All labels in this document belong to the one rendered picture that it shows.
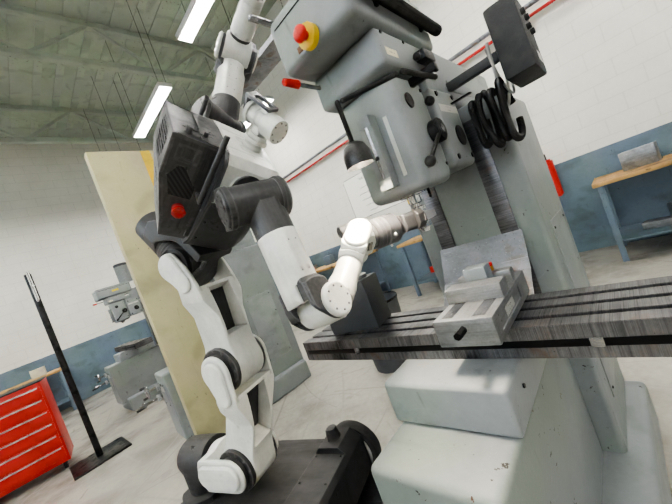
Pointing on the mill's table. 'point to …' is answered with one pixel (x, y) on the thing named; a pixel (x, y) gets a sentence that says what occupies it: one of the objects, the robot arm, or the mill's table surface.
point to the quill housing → (399, 139)
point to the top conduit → (411, 15)
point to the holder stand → (364, 307)
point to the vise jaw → (477, 290)
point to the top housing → (335, 32)
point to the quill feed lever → (435, 138)
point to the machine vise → (483, 314)
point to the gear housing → (365, 67)
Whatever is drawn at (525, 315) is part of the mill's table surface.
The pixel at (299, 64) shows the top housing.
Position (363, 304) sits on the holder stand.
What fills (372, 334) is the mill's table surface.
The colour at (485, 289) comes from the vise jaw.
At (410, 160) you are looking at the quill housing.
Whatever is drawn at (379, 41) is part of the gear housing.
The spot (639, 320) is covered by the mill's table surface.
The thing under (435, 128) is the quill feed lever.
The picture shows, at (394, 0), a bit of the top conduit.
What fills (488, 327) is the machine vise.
